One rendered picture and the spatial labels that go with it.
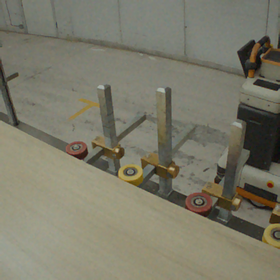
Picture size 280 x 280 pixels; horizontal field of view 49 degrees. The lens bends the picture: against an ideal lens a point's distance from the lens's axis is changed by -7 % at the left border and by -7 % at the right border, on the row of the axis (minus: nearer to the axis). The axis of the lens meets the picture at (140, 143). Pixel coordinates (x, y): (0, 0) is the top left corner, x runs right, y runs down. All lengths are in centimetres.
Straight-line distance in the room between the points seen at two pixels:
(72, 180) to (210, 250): 50
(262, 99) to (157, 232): 111
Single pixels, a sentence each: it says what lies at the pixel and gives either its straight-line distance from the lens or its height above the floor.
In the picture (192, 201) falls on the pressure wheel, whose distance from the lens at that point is 97.
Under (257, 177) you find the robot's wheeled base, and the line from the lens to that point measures 206.
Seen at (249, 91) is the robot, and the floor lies 79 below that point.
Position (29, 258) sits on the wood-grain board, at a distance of 92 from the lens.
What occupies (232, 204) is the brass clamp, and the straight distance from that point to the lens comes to 110.
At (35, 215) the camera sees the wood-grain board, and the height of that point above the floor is 90.
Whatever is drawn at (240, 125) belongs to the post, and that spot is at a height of 111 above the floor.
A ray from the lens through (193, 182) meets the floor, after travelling 234.
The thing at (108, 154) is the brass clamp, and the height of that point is 81.
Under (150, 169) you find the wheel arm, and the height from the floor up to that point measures 85.
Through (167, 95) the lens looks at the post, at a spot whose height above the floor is 114.
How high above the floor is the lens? 161
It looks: 37 degrees down
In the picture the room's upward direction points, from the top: 4 degrees counter-clockwise
